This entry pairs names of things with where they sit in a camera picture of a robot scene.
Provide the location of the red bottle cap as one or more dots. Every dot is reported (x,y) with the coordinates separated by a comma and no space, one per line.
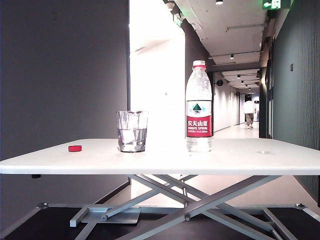
(75,148)

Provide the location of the clear water bottle red label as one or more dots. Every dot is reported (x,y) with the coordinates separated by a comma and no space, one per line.
(199,125)

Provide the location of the round ceiling spotlight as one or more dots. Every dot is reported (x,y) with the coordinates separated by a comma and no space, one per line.
(219,2)

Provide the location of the green wall-mounted exit sign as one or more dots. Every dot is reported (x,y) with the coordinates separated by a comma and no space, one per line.
(177,20)

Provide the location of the person in white top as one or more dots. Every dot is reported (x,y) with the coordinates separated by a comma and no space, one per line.
(249,108)

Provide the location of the clear faceted glass cup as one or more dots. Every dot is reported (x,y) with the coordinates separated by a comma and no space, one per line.
(132,135)

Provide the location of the round black wall fixture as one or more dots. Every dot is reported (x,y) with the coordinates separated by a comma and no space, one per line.
(219,82)

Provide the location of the black knob under table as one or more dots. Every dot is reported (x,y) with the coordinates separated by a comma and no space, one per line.
(36,176)

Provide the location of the grey scissor lift table frame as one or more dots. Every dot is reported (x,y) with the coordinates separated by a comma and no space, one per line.
(197,206)

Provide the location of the white ceiling conduit pipe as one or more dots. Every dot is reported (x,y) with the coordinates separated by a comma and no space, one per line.
(245,27)

